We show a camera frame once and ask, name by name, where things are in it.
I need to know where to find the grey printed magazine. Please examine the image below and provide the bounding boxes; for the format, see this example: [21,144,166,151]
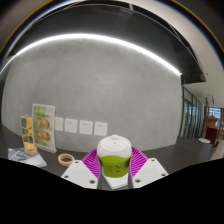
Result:
[7,147,48,168]

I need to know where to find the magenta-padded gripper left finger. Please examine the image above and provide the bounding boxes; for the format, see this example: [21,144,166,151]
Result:
[60,148,102,190]

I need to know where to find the beige tape roll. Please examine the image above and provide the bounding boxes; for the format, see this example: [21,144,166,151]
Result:
[57,152,76,168]

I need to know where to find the blank white wall plate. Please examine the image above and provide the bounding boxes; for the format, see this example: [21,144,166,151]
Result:
[54,116,64,132]

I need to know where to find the green and white charger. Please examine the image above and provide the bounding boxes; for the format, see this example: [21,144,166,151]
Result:
[96,134,133,179]

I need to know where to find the black-framed glass doors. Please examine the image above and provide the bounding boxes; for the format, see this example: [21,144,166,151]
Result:
[181,85,204,139]

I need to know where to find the curved ceiling light strip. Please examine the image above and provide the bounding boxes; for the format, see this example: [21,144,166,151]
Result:
[0,32,183,76]

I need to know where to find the large acrylic menu stand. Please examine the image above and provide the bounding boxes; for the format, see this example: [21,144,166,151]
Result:
[31,103,57,154]

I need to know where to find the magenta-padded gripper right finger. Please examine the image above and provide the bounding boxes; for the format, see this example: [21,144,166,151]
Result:
[129,146,169,189]

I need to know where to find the small wooden-base menu stand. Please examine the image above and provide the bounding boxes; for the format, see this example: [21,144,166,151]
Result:
[19,114,39,157]

